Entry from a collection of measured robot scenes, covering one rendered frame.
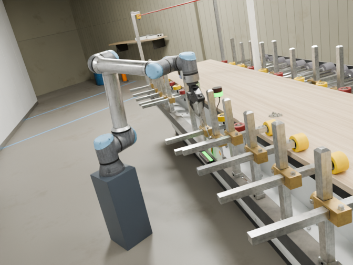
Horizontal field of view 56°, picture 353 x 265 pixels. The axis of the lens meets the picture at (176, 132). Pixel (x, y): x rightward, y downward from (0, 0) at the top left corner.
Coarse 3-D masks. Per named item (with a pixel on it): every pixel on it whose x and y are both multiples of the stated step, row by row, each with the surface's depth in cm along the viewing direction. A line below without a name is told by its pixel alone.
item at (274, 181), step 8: (296, 168) 128; (304, 168) 127; (312, 168) 126; (272, 176) 126; (280, 176) 125; (304, 176) 126; (248, 184) 124; (256, 184) 123; (264, 184) 123; (272, 184) 124; (280, 184) 124; (224, 192) 122; (232, 192) 121; (240, 192) 121; (248, 192) 122; (256, 192) 123; (224, 200) 120; (232, 200) 121
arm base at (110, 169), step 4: (116, 160) 241; (120, 160) 247; (100, 164) 241; (104, 164) 239; (108, 164) 239; (112, 164) 240; (116, 164) 241; (120, 164) 244; (100, 168) 242; (104, 168) 240; (108, 168) 239; (112, 168) 239; (116, 168) 240; (120, 168) 243; (100, 172) 243; (104, 172) 240; (108, 172) 240; (112, 172) 239; (116, 172) 240; (120, 172) 242; (104, 176) 241; (108, 176) 240
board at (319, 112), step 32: (224, 64) 400; (224, 96) 267; (256, 96) 249; (288, 96) 234; (320, 96) 220; (352, 96) 208; (288, 128) 181; (320, 128) 172; (352, 128) 165; (352, 160) 137; (352, 192) 119
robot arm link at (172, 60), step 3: (165, 57) 197; (168, 57) 193; (171, 57) 193; (174, 57) 192; (177, 57) 190; (168, 60) 190; (171, 60) 191; (174, 60) 191; (171, 63) 190; (174, 63) 191; (171, 66) 190; (174, 66) 192; (171, 69) 191; (174, 69) 194; (177, 69) 193; (171, 72) 194
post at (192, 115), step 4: (184, 84) 240; (184, 88) 243; (188, 88) 241; (188, 100) 243; (188, 104) 245; (192, 112) 247; (192, 116) 248; (192, 120) 249; (192, 124) 250; (196, 124) 250; (192, 128) 253; (196, 128) 251
